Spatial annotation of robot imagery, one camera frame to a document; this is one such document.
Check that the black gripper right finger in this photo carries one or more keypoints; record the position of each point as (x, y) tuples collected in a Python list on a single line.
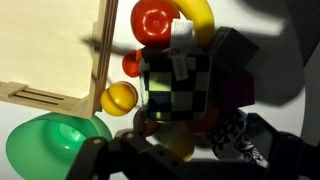
[(293, 156)]

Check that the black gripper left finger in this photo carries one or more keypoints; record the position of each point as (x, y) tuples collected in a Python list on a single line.
[(133, 160)]

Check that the checkered soft fabric toy cube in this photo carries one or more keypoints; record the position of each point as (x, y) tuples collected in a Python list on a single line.
[(176, 96)]

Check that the green plastic bowl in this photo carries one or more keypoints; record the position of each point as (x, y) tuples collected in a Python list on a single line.
[(40, 150)]

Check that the dark red round toy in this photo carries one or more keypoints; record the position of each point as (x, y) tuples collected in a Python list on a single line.
[(146, 126)]

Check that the yellow toy ball with seam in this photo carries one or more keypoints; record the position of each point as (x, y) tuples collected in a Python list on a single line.
[(118, 99)]

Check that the white blue patterned toy cube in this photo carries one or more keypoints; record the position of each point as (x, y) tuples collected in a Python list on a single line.
[(233, 136)]

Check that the pink toy cube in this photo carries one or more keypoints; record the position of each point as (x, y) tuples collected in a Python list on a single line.
[(236, 91)]

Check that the small red orange toy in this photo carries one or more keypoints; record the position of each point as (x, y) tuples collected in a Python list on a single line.
[(130, 65)]

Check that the grey toy cube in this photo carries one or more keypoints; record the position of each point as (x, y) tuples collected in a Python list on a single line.
[(233, 50)]

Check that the red toy tomato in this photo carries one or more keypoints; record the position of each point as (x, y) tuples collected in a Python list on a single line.
[(153, 23)]

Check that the wooden slatted tray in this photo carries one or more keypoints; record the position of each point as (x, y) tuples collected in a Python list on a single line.
[(43, 43)]

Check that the yellow toy banana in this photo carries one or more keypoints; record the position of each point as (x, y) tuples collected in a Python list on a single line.
[(201, 16)]

